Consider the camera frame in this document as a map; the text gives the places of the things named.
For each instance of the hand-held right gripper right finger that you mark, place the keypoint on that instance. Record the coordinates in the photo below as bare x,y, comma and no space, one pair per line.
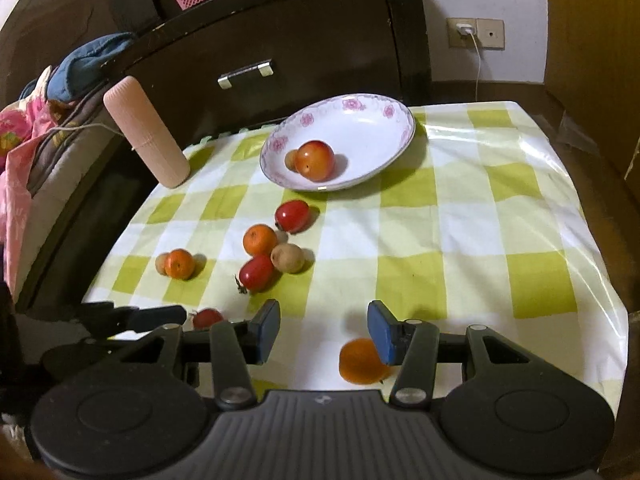
380,332

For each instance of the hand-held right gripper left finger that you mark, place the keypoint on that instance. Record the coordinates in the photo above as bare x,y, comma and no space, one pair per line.
270,331

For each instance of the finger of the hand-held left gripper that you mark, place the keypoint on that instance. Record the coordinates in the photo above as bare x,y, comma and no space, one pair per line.
150,317
75,357

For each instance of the small orange mandarin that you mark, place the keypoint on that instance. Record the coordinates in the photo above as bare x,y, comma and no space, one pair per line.
357,362
180,263
260,240

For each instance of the brown longan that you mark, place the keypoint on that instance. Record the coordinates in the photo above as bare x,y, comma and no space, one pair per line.
287,257
160,263
289,161

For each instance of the red cherry tomato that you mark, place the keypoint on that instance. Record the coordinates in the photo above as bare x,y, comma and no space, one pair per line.
256,272
206,318
292,216

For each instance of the white floral rim plate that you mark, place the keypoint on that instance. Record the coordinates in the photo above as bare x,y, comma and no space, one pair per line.
370,130

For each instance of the red yellow apple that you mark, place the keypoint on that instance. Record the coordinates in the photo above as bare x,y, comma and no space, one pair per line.
315,160

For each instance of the pink printed blanket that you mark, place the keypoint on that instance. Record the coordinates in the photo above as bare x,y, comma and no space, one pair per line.
20,160

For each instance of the pink ribbed cylinder container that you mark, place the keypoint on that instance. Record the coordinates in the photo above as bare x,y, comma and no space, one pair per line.
145,130

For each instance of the blue cloth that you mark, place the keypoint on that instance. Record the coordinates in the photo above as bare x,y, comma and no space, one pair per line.
85,65

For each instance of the dark wooden cabinet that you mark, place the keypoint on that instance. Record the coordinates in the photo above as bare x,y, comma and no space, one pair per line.
325,35

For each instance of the white charger plug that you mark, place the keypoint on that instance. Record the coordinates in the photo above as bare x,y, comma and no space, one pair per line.
466,29

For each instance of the brown headboard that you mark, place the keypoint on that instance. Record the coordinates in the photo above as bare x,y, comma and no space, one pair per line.
55,15

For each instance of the beige wall socket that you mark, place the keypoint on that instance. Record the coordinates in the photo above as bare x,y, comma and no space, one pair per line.
490,34
452,35

